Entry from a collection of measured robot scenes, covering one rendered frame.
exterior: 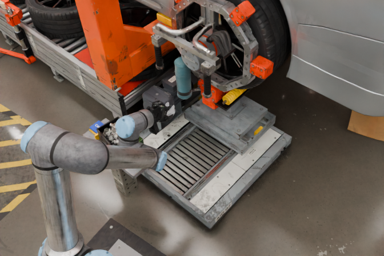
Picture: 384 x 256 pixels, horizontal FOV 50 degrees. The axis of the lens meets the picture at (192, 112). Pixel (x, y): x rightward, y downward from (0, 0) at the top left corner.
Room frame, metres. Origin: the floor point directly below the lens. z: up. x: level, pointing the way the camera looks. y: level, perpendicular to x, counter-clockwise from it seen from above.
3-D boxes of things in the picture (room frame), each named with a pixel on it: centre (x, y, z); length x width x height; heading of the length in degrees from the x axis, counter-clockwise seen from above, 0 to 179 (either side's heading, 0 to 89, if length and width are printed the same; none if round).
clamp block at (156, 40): (1.74, 0.14, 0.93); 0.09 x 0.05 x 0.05; 135
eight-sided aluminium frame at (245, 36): (1.77, -0.13, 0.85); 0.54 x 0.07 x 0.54; 45
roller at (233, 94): (1.75, -0.28, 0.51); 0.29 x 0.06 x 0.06; 135
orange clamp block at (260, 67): (1.55, -0.36, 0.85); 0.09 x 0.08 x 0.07; 45
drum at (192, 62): (1.72, -0.08, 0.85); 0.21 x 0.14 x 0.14; 135
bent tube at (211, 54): (1.61, -0.11, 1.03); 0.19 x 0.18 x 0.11; 135
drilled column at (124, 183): (1.46, 0.43, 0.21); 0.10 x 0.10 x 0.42; 45
